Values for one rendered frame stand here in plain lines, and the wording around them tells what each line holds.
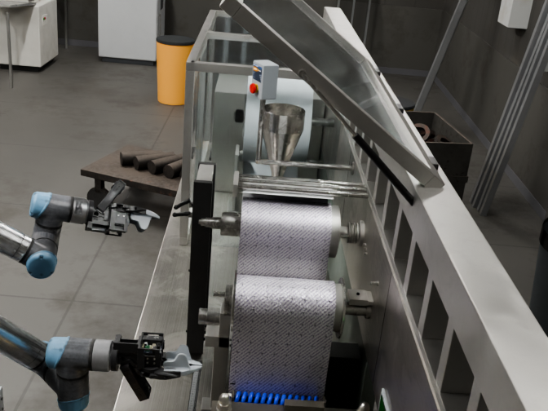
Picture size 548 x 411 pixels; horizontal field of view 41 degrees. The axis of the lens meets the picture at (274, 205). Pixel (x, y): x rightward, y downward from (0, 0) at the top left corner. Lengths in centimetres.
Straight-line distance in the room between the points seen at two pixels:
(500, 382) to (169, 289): 169
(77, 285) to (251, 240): 254
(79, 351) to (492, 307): 104
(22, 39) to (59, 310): 526
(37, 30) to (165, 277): 652
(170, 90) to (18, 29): 205
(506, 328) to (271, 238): 97
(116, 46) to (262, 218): 774
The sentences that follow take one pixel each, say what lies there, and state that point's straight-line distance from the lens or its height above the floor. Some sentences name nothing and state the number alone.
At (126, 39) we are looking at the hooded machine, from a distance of 948.
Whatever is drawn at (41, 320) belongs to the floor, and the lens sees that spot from 405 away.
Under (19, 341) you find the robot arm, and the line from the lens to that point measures 187.
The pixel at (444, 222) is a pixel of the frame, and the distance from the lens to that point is 132.
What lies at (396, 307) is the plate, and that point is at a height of 141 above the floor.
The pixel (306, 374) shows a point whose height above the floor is 109.
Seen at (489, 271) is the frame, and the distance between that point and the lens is 117.
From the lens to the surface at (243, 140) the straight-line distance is 263.
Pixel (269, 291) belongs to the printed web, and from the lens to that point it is 172.
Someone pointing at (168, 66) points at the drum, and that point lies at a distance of 772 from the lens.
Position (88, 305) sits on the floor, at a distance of 416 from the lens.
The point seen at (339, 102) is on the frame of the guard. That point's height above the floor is 181.
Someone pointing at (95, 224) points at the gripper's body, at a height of 124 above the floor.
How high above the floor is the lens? 216
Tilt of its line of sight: 23 degrees down
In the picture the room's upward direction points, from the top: 5 degrees clockwise
